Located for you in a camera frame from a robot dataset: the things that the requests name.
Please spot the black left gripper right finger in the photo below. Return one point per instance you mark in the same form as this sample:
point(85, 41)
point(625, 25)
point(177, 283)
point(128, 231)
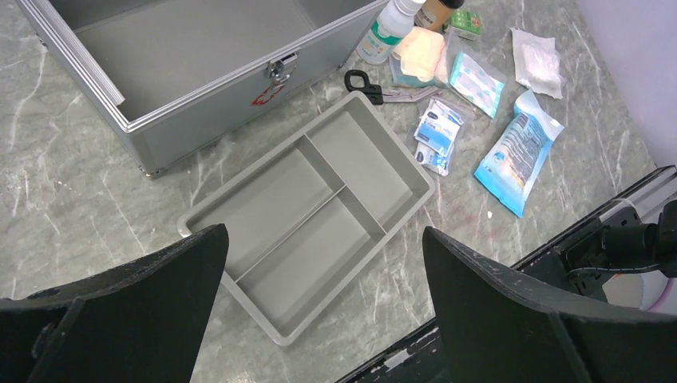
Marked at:
point(498, 324)

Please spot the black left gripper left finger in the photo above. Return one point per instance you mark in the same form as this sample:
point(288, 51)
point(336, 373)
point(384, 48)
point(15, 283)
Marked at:
point(142, 321)

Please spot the alcohol wipes zip bag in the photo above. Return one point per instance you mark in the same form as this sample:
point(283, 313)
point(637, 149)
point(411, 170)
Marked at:
point(439, 126)

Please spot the teal patterned plaster bag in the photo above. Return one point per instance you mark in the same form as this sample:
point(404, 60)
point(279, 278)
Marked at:
point(469, 74)

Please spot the white gauze packet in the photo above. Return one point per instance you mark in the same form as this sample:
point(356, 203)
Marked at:
point(537, 63)

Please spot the brown bottle orange cap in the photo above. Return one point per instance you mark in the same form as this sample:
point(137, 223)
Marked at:
point(434, 13)

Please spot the white disinfectant bottle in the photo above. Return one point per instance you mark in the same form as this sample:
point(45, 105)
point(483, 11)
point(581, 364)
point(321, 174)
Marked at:
point(394, 22)

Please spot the grey metal medicine case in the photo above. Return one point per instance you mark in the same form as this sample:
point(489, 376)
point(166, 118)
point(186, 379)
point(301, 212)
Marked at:
point(171, 77)

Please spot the blue white mask pack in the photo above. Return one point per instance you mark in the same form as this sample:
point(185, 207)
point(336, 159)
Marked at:
point(510, 168)

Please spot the grey plastic divided tray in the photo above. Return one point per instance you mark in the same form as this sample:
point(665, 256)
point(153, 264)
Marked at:
point(308, 216)

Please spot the green wind oil box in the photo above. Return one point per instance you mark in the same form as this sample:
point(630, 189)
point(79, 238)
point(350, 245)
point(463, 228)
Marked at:
point(465, 24)

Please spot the black handled scissors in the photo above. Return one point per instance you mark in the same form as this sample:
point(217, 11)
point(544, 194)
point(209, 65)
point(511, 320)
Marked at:
point(358, 81)

